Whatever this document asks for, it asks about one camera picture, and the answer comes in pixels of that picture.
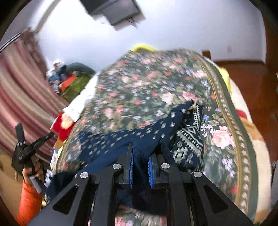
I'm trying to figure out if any beige printed blanket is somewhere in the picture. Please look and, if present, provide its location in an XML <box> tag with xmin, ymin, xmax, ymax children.
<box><xmin>226</xmin><ymin>76</ymin><xmax>274</xmax><ymax>224</ymax></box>

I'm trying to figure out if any red plush toy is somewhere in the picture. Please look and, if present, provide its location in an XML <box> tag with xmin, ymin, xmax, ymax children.
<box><xmin>52</xmin><ymin>112</ymin><xmax>75</xmax><ymax>140</ymax></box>

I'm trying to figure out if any small black wall monitor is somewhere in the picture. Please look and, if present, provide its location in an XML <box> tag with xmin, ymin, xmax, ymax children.
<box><xmin>104</xmin><ymin>0</ymin><xmax>146</xmax><ymax>26</ymax></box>

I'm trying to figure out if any yellow pillow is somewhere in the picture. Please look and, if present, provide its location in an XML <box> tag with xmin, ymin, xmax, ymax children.
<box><xmin>130</xmin><ymin>43</ymin><xmax>156</xmax><ymax>53</ymax></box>

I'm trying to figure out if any curtain rail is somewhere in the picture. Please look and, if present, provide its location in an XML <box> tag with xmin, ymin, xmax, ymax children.
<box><xmin>0</xmin><ymin>30</ymin><xmax>28</xmax><ymax>53</ymax></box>

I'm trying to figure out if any person's left hand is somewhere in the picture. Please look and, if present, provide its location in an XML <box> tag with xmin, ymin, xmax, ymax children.
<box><xmin>22</xmin><ymin>158</ymin><xmax>45</xmax><ymax>183</ymax></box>

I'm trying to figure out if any striped pink curtain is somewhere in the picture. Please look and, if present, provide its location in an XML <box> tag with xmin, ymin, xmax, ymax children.
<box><xmin>0</xmin><ymin>28</ymin><xmax>68</xmax><ymax>157</ymax></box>

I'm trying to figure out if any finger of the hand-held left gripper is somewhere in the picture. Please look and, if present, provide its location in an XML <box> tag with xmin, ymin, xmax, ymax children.
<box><xmin>15</xmin><ymin>123</ymin><xmax>26</xmax><ymax>146</ymax></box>
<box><xmin>28</xmin><ymin>131</ymin><xmax>55</xmax><ymax>153</ymax></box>

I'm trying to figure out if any person's left forearm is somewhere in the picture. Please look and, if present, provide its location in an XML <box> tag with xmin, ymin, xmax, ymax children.
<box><xmin>14</xmin><ymin>179</ymin><xmax>44</xmax><ymax>226</ymax></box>

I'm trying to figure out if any wooden door frame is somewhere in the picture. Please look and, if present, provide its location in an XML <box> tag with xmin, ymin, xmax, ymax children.
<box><xmin>258</xmin><ymin>0</ymin><xmax>278</xmax><ymax>72</ymax></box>

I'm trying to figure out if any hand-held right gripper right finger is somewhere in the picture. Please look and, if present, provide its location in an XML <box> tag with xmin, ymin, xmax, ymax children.
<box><xmin>148</xmin><ymin>153</ymin><xmax>254</xmax><ymax>226</ymax></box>

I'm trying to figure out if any colourful printed cloth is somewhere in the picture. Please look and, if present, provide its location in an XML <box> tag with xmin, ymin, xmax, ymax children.
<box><xmin>49</xmin><ymin>148</ymin><xmax>60</xmax><ymax>172</ymax></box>

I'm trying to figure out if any yellow cloth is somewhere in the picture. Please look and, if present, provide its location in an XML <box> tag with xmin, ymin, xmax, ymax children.
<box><xmin>217</xmin><ymin>67</ymin><xmax>231</xmax><ymax>94</ymax></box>

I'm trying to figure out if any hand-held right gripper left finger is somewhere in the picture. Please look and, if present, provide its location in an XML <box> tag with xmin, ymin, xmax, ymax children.
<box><xmin>28</xmin><ymin>142</ymin><xmax>134</xmax><ymax>226</ymax></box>

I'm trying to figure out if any grey pillow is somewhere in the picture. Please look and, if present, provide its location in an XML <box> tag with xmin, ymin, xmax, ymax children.
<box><xmin>65</xmin><ymin>62</ymin><xmax>96</xmax><ymax>75</ymax></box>

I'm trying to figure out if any orange box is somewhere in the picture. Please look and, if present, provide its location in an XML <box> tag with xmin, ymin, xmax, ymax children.
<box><xmin>60</xmin><ymin>76</ymin><xmax>76</xmax><ymax>90</ymax></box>

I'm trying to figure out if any navy patterned knit cardigan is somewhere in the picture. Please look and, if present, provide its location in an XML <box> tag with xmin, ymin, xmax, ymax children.
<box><xmin>44</xmin><ymin>101</ymin><xmax>206</xmax><ymax>216</ymax></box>

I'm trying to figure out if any white cloth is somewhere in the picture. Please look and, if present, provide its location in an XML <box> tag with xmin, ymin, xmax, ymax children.
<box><xmin>63</xmin><ymin>74</ymin><xmax>98</xmax><ymax>122</ymax></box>

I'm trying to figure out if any black wall television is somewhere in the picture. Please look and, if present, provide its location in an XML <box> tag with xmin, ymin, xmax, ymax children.
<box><xmin>79</xmin><ymin>0</ymin><xmax>122</xmax><ymax>15</ymax></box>

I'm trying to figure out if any green floral blanket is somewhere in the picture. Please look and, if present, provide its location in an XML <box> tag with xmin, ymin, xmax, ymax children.
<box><xmin>55</xmin><ymin>49</ymin><xmax>259</xmax><ymax>226</ymax></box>

